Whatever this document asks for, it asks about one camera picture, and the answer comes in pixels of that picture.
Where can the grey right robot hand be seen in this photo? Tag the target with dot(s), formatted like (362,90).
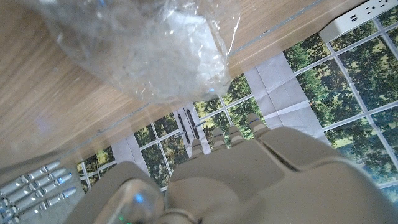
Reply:
(37,193)

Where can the white power strip box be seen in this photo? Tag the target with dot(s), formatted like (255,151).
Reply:
(351,21)

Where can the clear plastic wrap sheet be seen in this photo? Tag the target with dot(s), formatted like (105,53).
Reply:
(124,46)

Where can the small white package box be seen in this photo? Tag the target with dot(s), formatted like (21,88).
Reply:
(192,53)

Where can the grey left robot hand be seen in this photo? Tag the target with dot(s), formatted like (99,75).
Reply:
(264,186)

